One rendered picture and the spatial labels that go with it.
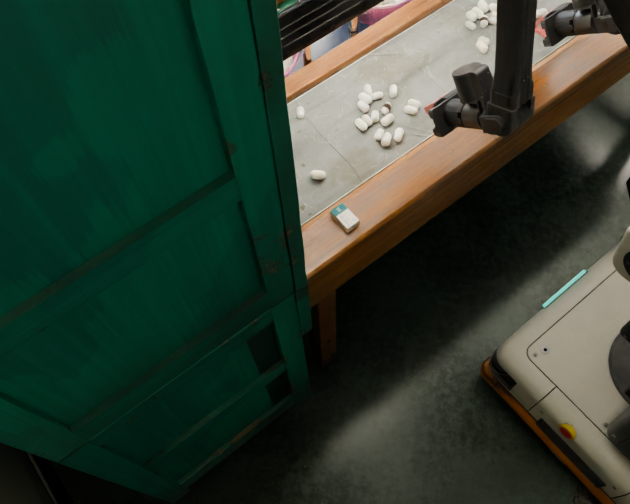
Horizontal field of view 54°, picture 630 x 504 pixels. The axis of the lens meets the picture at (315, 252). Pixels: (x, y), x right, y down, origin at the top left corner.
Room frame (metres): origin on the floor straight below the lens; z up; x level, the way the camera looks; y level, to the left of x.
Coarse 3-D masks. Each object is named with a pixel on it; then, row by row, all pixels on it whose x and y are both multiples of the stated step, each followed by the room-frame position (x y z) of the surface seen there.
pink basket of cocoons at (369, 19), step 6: (408, 0) 1.33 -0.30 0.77; (378, 6) 1.31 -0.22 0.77; (384, 6) 1.31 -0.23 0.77; (390, 6) 1.31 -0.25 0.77; (396, 6) 1.32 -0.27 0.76; (402, 6) 1.33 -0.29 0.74; (372, 12) 1.32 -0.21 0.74; (378, 12) 1.32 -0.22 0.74; (384, 12) 1.32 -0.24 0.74; (390, 12) 1.33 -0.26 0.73; (360, 18) 1.35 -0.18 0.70; (366, 18) 1.34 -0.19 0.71; (372, 18) 1.33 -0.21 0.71; (378, 18) 1.33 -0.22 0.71; (372, 24) 1.34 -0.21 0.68
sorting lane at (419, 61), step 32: (544, 0) 1.32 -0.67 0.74; (416, 32) 1.24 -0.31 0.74; (448, 32) 1.23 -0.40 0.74; (480, 32) 1.22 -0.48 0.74; (352, 64) 1.14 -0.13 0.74; (384, 64) 1.13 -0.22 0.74; (416, 64) 1.13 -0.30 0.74; (448, 64) 1.12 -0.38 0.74; (320, 96) 1.05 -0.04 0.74; (352, 96) 1.04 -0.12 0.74; (384, 96) 1.03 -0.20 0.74; (416, 96) 1.02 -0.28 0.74; (320, 128) 0.95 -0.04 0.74; (352, 128) 0.94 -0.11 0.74; (384, 128) 0.93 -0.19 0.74; (416, 128) 0.92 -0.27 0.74; (320, 160) 0.85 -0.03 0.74; (352, 160) 0.84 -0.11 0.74; (384, 160) 0.84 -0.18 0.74; (320, 192) 0.76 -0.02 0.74
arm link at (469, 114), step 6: (474, 102) 0.77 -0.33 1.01; (468, 108) 0.78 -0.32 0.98; (474, 108) 0.77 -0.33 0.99; (480, 108) 0.76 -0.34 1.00; (462, 114) 0.78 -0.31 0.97; (468, 114) 0.76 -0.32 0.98; (474, 114) 0.75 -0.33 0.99; (480, 114) 0.75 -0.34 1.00; (462, 120) 0.77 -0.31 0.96; (468, 120) 0.76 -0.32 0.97; (474, 120) 0.75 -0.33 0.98; (468, 126) 0.76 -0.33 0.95; (474, 126) 0.75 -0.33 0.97; (480, 126) 0.73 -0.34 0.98
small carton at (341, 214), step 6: (342, 204) 0.70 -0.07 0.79; (330, 210) 0.69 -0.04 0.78; (336, 210) 0.68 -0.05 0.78; (342, 210) 0.68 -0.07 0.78; (348, 210) 0.68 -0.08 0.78; (336, 216) 0.67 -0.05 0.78; (342, 216) 0.67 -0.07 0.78; (348, 216) 0.67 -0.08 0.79; (354, 216) 0.67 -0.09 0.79; (342, 222) 0.65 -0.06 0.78; (348, 222) 0.65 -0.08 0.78; (354, 222) 0.65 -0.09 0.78; (348, 228) 0.64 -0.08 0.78
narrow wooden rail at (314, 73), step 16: (416, 0) 1.33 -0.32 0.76; (432, 0) 1.32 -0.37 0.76; (448, 0) 1.33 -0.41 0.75; (400, 16) 1.27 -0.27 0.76; (416, 16) 1.27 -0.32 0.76; (368, 32) 1.23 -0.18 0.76; (384, 32) 1.22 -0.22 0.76; (400, 32) 1.24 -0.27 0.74; (336, 48) 1.18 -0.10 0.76; (352, 48) 1.17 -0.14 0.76; (368, 48) 1.18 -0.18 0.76; (320, 64) 1.13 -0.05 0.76; (336, 64) 1.12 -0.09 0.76; (288, 80) 1.08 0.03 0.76; (304, 80) 1.08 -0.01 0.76; (320, 80) 1.09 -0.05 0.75; (288, 96) 1.03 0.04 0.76
